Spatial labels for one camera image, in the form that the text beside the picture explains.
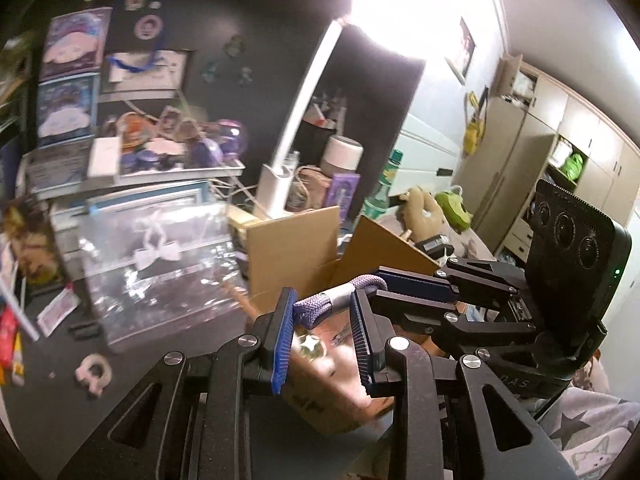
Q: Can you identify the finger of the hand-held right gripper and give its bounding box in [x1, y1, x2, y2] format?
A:
[370, 292, 538, 361]
[372, 257, 526, 303]

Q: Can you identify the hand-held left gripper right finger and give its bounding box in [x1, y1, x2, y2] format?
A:
[350, 290, 576, 480]

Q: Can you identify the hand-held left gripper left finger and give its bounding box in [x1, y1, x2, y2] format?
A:
[57, 287, 299, 480]

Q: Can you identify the purple woven strap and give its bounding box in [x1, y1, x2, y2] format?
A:
[292, 272, 388, 331]

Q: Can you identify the brown cardboard box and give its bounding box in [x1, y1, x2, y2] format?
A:
[227, 205, 466, 436]

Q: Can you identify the black power adapter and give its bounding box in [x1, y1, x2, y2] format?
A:
[416, 234, 453, 261]

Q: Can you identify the beige plush toy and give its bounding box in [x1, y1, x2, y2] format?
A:
[400, 187, 446, 243]

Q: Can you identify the green plush toy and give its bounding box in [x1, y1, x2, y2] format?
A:
[435, 190, 473, 233]

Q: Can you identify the green bottle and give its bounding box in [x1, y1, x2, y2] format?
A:
[362, 150, 403, 221]

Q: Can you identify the clear plastic bag with bow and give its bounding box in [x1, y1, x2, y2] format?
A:
[80, 202, 251, 353]

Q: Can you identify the white thermos cup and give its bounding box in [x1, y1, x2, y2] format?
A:
[320, 135, 363, 181]

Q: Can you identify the grey star print clothing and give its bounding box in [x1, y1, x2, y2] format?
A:
[542, 385, 636, 480]

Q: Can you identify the beige wardrobe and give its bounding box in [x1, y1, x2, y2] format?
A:
[457, 55, 640, 281]

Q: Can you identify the yellow hanging bag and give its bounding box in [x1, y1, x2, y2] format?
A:
[462, 87, 493, 158]

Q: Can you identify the black pen holder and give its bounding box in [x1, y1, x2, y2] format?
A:
[300, 90, 346, 161]

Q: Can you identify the white shelf riser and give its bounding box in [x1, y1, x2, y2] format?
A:
[50, 160, 246, 196]

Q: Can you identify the black clip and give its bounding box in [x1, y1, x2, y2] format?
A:
[70, 321, 101, 343]

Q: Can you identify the purple transparent ball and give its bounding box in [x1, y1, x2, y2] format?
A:
[217, 120, 249, 161]

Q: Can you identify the white desk lamp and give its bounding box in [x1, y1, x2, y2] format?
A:
[255, 0, 461, 221]

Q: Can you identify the small printed packet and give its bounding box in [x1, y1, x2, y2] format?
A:
[37, 287, 81, 336]

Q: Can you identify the white tube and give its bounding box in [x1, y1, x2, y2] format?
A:
[10, 332, 26, 386]

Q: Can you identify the printed picture stand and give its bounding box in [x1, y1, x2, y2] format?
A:
[0, 197, 66, 286]

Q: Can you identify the pink bottle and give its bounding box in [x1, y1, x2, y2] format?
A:
[0, 310, 18, 368]

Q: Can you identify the grey printed box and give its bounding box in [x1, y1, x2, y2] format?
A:
[25, 142, 93, 191]

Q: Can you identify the blue cartoon dog box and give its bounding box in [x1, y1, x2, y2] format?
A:
[36, 72, 98, 148]

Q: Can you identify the round badge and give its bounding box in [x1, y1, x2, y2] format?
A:
[135, 15, 161, 41]

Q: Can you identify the purple cartoon dog box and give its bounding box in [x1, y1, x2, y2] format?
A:
[40, 7, 113, 81]

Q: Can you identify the blue picture frame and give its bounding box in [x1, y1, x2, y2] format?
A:
[85, 180, 211, 216]

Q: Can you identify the framed wall picture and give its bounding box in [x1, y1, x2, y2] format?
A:
[447, 17, 476, 83]

